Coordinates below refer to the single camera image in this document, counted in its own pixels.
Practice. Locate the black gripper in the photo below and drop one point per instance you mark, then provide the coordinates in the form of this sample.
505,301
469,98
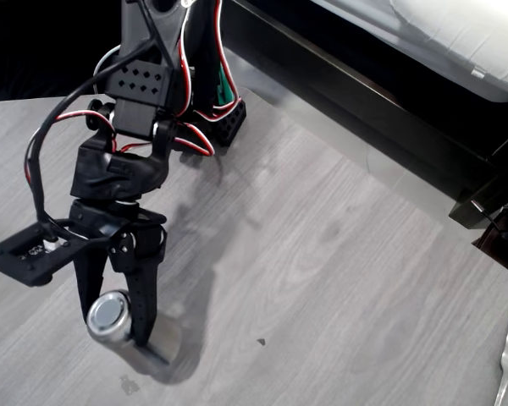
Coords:
98,223

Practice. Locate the stainless steel cup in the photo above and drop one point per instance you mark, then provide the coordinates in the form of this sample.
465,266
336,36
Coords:
108,315

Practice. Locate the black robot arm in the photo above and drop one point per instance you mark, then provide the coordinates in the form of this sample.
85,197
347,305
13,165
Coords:
139,112

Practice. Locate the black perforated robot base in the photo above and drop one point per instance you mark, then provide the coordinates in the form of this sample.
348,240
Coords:
233,120

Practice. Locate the small dark crumb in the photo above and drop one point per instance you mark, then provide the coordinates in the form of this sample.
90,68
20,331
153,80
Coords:
261,341

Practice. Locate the green circuit board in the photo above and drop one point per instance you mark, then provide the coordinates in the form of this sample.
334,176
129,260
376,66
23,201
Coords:
225,86

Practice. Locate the white mattress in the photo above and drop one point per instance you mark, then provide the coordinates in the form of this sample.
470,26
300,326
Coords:
448,29

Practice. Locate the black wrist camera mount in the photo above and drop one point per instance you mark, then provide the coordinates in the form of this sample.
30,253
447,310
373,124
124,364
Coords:
25,254

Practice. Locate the dark wooden bed frame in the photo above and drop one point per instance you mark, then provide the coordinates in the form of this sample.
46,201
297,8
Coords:
364,97

